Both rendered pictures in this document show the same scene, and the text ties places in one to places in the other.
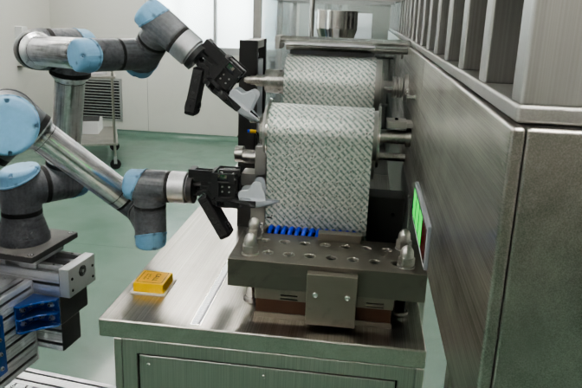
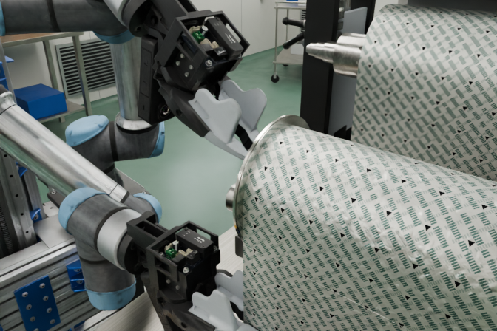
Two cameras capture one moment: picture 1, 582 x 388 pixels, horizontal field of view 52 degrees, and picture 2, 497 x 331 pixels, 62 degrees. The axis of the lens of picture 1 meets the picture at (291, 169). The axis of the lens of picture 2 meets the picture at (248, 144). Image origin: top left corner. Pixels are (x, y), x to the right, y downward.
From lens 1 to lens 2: 1.04 m
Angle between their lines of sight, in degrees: 31
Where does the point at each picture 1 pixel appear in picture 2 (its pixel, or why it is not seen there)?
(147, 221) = (88, 275)
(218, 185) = (159, 272)
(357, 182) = not seen: outside the picture
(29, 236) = not seen: hidden behind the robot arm
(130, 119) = not seen: hidden behind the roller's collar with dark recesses
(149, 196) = (83, 243)
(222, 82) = (182, 72)
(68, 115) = (123, 72)
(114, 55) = (27, 7)
